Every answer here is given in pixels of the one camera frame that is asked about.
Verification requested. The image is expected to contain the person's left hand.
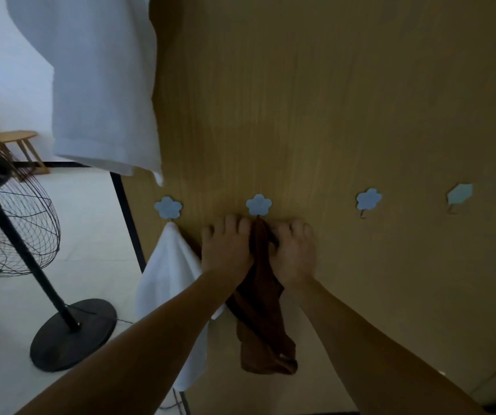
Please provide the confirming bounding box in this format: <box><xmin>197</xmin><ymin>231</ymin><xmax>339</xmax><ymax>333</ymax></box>
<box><xmin>200</xmin><ymin>214</ymin><xmax>255</xmax><ymax>291</ymax></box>

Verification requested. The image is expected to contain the person's right hand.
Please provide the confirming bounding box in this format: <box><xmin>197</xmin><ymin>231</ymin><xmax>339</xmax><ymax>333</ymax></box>
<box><xmin>269</xmin><ymin>219</ymin><xmax>319</xmax><ymax>294</ymax></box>

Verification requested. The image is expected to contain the brown cloth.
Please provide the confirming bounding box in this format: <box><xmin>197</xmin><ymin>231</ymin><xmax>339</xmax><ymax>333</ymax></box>
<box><xmin>226</xmin><ymin>217</ymin><xmax>299</xmax><ymax>376</ymax></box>

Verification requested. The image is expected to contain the person's right forearm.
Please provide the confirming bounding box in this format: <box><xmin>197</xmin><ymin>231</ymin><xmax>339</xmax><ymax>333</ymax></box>
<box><xmin>293</xmin><ymin>278</ymin><xmax>489</xmax><ymax>415</ymax></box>

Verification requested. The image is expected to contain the person's left forearm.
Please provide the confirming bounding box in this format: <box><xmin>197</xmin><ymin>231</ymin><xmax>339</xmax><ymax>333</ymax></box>
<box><xmin>14</xmin><ymin>272</ymin><xmax>231</xmax><ymax>415</ymax></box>

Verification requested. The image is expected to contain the white hanging towel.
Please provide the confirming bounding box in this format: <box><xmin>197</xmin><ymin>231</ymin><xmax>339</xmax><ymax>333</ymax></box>
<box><xmin>135</xmin><ymin>221</ymin><xmax>227</xmax><ymax>393</ymax></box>

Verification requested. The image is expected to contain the wooden board panel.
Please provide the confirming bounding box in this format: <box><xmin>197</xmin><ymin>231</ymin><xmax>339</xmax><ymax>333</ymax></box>
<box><xmin>120</xmin><ymin>0</ymin><xmax>496</xmax><ymax>415</ymax></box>

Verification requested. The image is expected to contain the large white hanging cloth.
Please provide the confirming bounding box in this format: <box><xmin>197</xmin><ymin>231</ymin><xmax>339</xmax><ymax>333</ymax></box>
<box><xmin>5</xmin><ymin>0</ymin><xmax>165</xmax><ymax>186</ymax></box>

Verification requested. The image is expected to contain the black standing fan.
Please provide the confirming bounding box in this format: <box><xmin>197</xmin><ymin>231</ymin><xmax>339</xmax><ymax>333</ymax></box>
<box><xmin>0</xmin><ymin>125</ymin><xmax>118</xmax><ymax>373</ymax></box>

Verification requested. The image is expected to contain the wooden chair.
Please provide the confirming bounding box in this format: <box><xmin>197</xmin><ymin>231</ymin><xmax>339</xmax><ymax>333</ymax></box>
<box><xmin>0</xmin><ymin>110</ymin><xmax>51</xmax><ymax>176</ymax></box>

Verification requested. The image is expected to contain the blue flower wall hook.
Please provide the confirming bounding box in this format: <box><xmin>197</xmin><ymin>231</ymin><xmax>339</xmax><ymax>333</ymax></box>
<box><xmin>246</xmin><ymin>194</ymin><xmax>273</xmax><ymax>217</ymax></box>
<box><xmin>356</xmin><ymin>188</ymin><xmax>382</xmax><ymax>219</ymax></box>
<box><xmin>446</xmin><ymin>183</ymin><xmax>474</xmax><ymax>215</ymax></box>
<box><xmin>154</xmin><ymin>196</ymin><xmax>183</xmax><ymax>221</ymax></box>

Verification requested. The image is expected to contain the black metal frame post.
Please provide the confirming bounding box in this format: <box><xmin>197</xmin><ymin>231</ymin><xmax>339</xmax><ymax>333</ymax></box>
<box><xmin>110</xmin><ymin>172</ymin><xmax>191</xmax><ymax>415</ymax></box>

